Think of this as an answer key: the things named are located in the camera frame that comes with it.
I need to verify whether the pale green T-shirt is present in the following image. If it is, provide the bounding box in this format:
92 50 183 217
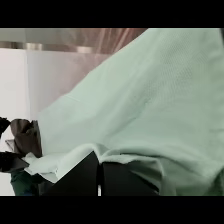
23 27 224 197

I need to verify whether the dark green garment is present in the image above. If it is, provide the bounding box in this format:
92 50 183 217
9 169 46 197

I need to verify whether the silver frame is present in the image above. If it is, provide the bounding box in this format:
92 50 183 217
0 40 101 55

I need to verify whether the brown garment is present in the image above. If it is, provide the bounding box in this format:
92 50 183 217
9 118 43 159

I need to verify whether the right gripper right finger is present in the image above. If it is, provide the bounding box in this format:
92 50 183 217
101 161 160 197

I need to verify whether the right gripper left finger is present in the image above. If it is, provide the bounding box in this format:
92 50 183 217
43 151 101 197

